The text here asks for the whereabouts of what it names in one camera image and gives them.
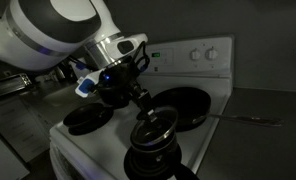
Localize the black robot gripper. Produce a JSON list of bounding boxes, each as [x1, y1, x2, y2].
[[96, 63, 159, 129]]

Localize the glass pot lid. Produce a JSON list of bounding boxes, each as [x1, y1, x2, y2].
[[130, 106, 178, 147]]

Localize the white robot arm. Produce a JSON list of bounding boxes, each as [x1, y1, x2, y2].
[[0, 0, 148, 72]]

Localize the black lidded stock pot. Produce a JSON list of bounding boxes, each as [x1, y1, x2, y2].
[[97, 84, 130, 109]]

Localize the small dark saucepan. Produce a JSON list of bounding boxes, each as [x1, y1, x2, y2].
[[129, 109, 181, 174]]

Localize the large black skillet rear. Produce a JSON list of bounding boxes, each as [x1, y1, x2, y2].
[[152, 87, 283, 132]]

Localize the black frying pan front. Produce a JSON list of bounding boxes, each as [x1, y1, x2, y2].
[[63, 103, 114, 129]]

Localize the toaster oven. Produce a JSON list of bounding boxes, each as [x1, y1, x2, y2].
[[0, 73, 32, 97]]

